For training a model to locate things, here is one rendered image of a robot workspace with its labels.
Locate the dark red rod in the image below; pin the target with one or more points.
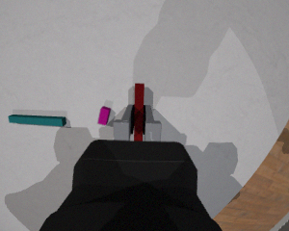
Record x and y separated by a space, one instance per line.
139 112

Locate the turquoise rod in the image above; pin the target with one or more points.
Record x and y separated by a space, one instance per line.
38 119

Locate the magenta block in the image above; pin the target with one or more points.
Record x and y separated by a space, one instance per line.
104 115

